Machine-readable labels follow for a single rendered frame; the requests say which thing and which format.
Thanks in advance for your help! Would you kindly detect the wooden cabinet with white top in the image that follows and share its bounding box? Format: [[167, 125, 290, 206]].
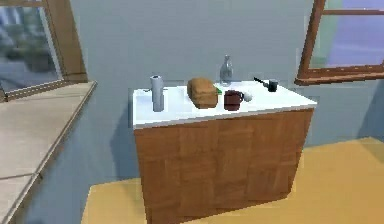
[[131, 79, 318, 224]]

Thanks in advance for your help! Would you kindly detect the wooden framed window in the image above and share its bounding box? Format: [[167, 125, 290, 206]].
[[0, 0, 89, 103], [294, 0, 384, 87]]

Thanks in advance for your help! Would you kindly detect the brown bread loaf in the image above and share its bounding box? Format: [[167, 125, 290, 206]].
[[186, 77, 220, 110]]

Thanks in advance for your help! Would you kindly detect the beige countertop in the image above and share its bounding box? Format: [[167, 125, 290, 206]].
[[0, 80, 98, 224]]

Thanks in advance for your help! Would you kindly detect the dark red mug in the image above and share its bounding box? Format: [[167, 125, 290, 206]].
[[223, 89, 245, 112]]

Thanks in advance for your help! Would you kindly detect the clear glass bottle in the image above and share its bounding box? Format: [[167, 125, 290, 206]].
[[219, 54, 234, 87]]

